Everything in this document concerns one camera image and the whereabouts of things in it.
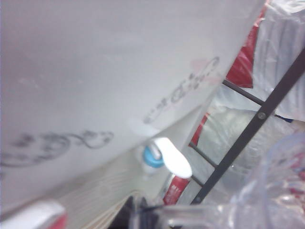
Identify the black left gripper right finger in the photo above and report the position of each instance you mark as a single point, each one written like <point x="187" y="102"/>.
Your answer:
<point x="145" y="217"/>

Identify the white plastic bag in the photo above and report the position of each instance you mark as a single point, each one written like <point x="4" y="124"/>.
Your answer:
<point x="281" y="47"/>

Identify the white floor water dispenser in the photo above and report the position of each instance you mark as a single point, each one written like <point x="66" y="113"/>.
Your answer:
<point x="95" y="71"/>

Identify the red hot water tap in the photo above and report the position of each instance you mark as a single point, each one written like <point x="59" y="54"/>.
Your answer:
<point x="31" y="217"/>

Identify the clear plastic mug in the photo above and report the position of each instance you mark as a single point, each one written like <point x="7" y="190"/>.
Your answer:
<point x="274" y="190"/>

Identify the dark metal storage rack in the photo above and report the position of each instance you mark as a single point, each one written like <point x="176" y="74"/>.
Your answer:
<point x="262" y="116"/>

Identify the blue cold water tap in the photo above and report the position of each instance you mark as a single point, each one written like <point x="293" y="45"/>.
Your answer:
<point x="174" y="159"/>

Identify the white ribbed drip tray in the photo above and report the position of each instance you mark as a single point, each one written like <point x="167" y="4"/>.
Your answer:
<point x="102" y="198"/>

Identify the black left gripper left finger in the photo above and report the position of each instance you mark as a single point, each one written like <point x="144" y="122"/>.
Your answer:
<point x="125" y="214"/>

